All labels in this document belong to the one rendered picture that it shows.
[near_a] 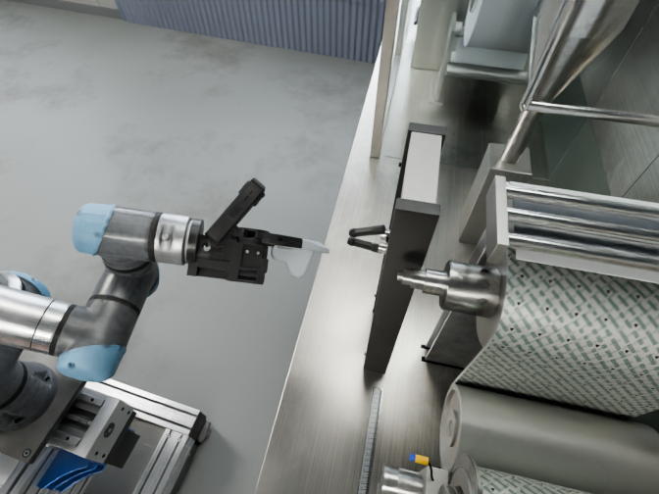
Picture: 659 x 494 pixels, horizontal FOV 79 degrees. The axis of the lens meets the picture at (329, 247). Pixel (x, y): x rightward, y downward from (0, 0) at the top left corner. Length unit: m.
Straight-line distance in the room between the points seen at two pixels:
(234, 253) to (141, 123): 2.68
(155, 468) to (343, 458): 0.92
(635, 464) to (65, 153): 3.15
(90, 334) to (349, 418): 0.52
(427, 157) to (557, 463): 0.41
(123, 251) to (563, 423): 0.63
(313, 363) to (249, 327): 1.08
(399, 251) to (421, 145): 0.14
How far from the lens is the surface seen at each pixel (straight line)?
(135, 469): 1.72
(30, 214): 2.92
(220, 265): 0.62
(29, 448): 1.17
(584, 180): 1.20
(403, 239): 0.50
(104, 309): 0.67
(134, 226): 0.62
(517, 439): 0.60
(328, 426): 0.90
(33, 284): 1.10
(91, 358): 0.65
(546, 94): 0.88
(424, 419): 0.92
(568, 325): 0.50
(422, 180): 0.50
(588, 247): 0.48
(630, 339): 0.53
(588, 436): 0.64
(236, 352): 1.95
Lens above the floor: 1.78
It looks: 54 degrees down
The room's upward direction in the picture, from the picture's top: straight up
